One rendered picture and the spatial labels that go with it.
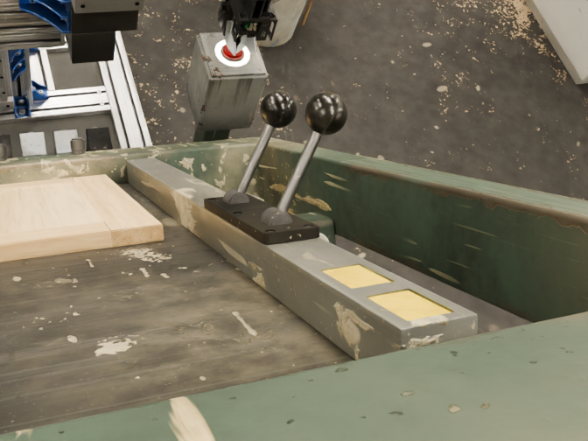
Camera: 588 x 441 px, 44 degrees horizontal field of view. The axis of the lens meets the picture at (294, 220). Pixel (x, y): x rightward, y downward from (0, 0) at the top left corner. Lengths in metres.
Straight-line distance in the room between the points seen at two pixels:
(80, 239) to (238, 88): 0.71
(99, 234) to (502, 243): 0.42
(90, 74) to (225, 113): 0.89
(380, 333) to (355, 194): 0.57
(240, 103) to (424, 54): 1.65
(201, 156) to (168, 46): 1.43
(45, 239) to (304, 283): 0.36
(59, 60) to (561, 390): 2.23
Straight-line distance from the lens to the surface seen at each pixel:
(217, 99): 1.46
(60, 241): 0.81
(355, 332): 0.45
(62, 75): 2.32
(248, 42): 1.40
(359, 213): 0.98
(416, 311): 0.43
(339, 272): 0.51
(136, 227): 0.82
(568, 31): 3.33
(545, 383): 0.20
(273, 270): 0.58
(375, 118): 2.73
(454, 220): 0.78
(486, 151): 2.85
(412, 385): 0.19
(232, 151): 1.34
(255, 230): 0.61
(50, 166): 1.29
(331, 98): 0.63
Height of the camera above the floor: 1.97
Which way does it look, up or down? 56 degrees down
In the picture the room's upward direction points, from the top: 27 degrees clockwise
